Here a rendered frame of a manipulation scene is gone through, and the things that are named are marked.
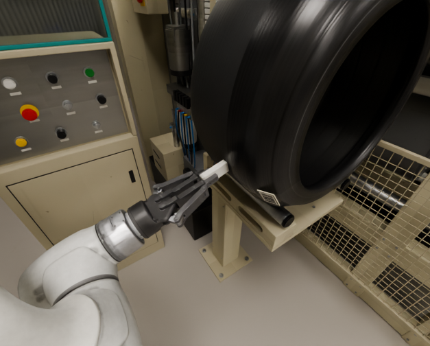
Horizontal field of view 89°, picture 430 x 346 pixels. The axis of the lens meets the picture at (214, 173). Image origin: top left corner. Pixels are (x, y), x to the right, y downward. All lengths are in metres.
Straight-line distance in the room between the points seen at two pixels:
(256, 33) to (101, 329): 0.47
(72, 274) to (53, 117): 0.71
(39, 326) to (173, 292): 1.23
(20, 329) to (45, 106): 0.82
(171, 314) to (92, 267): 1.08
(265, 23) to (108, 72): 0.73
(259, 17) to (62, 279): 0.52
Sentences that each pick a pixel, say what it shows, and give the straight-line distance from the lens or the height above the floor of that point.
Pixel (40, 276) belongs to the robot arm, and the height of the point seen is 1.03.
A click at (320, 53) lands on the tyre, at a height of 1.33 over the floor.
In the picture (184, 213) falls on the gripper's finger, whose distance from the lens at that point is 0.45.
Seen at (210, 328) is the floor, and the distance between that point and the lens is 1.45.
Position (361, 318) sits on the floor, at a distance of 1.68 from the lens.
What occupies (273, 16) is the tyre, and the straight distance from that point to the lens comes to 0.41.
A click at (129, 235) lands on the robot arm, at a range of 0.45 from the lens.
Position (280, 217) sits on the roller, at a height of 0.91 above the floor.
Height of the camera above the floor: 1.40
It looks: 39 degrees down
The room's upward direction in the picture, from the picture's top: straight up
